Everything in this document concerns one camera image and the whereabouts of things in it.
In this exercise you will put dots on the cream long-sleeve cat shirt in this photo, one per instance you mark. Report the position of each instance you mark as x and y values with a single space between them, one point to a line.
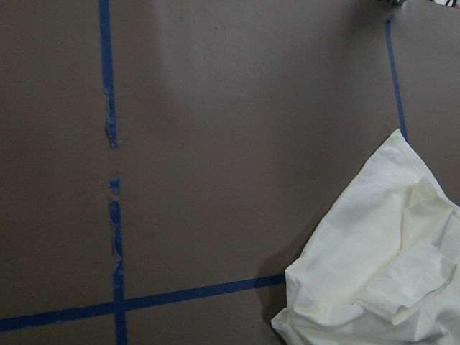
382 266

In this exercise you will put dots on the worn vertical blue tape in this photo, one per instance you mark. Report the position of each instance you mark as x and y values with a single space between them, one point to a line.
114 206

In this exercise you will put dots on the thin blue tape line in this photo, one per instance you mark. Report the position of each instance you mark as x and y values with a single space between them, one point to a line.
395 80

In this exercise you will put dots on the horizontal blue tape strip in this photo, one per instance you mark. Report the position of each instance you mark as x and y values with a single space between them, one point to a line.
132 304

